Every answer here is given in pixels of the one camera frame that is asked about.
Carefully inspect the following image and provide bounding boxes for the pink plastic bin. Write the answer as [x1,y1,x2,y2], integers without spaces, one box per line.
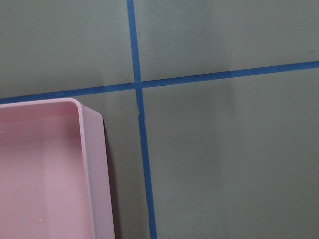
[0,98,115,239]

